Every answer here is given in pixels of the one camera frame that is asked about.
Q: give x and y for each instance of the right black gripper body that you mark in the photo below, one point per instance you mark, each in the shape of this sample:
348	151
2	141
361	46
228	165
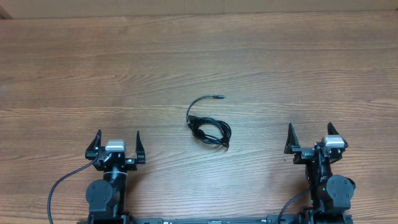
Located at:
305	154

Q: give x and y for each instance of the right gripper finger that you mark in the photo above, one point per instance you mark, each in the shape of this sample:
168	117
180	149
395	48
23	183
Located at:
292	143
332	131

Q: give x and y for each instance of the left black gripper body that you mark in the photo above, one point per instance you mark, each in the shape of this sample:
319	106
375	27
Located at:
129	165

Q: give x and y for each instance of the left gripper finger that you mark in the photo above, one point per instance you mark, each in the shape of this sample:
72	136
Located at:
140	152
92	150

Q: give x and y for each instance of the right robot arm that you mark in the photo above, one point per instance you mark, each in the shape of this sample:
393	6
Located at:
330	195

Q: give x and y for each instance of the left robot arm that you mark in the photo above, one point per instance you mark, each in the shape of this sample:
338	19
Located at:
106	196

